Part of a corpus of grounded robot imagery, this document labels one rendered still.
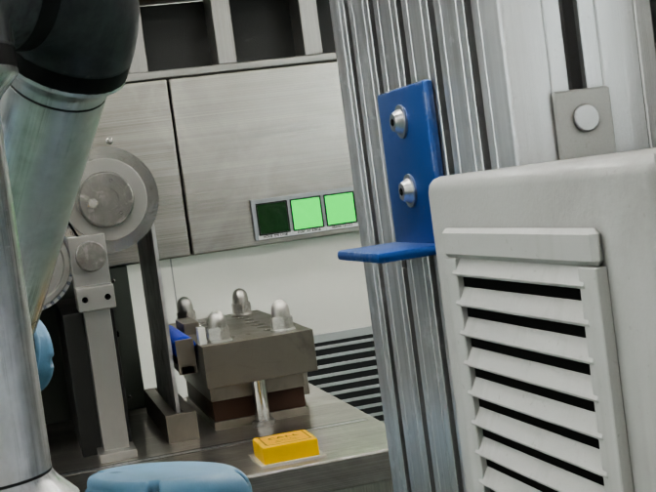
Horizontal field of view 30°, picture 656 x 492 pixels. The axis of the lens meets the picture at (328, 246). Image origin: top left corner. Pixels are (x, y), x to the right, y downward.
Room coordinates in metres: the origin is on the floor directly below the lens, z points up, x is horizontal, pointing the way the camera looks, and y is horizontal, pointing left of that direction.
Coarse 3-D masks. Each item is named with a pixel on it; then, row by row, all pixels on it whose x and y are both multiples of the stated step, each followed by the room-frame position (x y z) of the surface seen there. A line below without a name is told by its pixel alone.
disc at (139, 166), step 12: (96, 156) 1.70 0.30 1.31; (108, 156) 1.70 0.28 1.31; (120, 156) 1.71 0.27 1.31; (132, 156) 1.71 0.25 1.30; (144, 168) 1.72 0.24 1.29; (144, 180) 1.71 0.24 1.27; (156, 192) 1.72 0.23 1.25; (156, 204) 1.72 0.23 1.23; (144, 216) 1.71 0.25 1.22; (144, 228) 1.71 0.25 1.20; (120, 240) 1.70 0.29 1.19; (132, 240) 1.71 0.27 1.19; (108, 252) 1.70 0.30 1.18
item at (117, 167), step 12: (96, 168) 1.69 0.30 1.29; (108, 168) 1.70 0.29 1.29; (120, 168) 1.70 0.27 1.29; (132, 168) 1.71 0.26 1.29; (84, 180) 1.69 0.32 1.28; (132, 180) 1.71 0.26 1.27; (144, 192) 1.71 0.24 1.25; (144, 204) 1.71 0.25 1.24; (72, 216) 1.68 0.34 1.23; (132, 216) 1.70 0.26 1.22; (84, 228) 1.69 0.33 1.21; (96, 228) 1.69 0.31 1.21; (108, 228) 1.70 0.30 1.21; (120, 228) 1.70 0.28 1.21; (132, 228) 1.70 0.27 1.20; (108, 240) 1.69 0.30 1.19
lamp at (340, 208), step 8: (328, 200) 2.11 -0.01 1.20; (336, 200) 2.12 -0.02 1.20; (344, 200) 2.12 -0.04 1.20; (352, 200) 2.12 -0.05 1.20; (328, 208) 2.11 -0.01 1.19; (336, 208) 2.12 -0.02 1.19; (344, 208) 2.12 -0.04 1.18; (352, 208) 2.12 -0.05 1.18; (328, 216) 2.11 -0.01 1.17; (336, 216) 2.11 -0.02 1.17; (344, 216) 2.12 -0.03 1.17; (352, 216) 2.12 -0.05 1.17; (328, 224) 2.11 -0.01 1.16
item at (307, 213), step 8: (296, 200) 2.10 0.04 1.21; (304, 200) 2.10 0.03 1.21; (312, 200) 2.11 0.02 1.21; (296, 208) 2.10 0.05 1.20; (304, 208) 2.10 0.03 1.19; (312, 208) 2.10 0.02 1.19; (296, 216) 2.10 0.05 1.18; (304, 216) 2.10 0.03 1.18; (312, 216) 2.10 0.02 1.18; (320, 216) 2.11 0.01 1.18; (296, 224) 2.10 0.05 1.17; (304, 224) 2.10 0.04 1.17; (312, 224) 2.10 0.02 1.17; (320, 224) 2.11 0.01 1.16
